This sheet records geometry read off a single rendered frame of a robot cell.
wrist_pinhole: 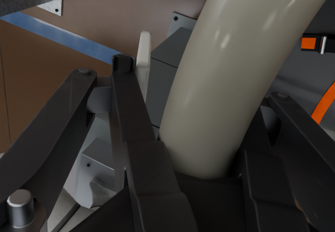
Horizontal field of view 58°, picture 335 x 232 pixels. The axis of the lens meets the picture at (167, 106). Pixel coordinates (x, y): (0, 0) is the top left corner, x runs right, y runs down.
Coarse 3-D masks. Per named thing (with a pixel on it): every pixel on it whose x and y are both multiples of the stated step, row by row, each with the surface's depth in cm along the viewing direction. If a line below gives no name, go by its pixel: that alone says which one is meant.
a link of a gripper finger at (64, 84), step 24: (72, 72) 14; (96, 72) 15; (72, 96) 12; (48, 120) 10; (72, 120) 11; (24, 144) 9; (48, 144) 9; (72, 144) 12; (0, 168) 8; (24, 168) 8; (48, 168) 9; (0, 192) 7; (48, 192) 9; (0, 216) 7; (48, 216) 10
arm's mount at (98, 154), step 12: (96, 144) 78; (108, 144) 79; (84, 156) 74; (96, 156) 75; (108, 156) 76; (84, 168) 77; (96, 168) 75; (108, 168) 73; (84, 180) 79; (108, 180) 75; (84, 192) 81; (84, 204) 84
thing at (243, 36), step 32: (224, 0) 8; (256, 0) 8; (288, 0) 8; (320, 0) 8; (192, 32) 9; (224, 32) 8; (256, 32) 8; (288, 32) 8; (192, 64) 9; (224, 64) 8; (256, 64) 8; (192, 96) 9; (224, 96) 9; (256, 96) 9; (160, 128) 11; (192, 128) 10; (224, 128) 9; (192, 160) 10; (224, 160) 10
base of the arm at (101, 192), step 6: (96, 180) 76; (90, 186) 76; (96, 186) 75; (102, 186) 75; (108, 186) 75; (96, 192) 76; (102, 192) 75; (108, 192) 74; (114, 192) 74; (96, 198) 76; (102, 198) 74; (108, 198) 73; (96, 204) 73; (102, 204) 72
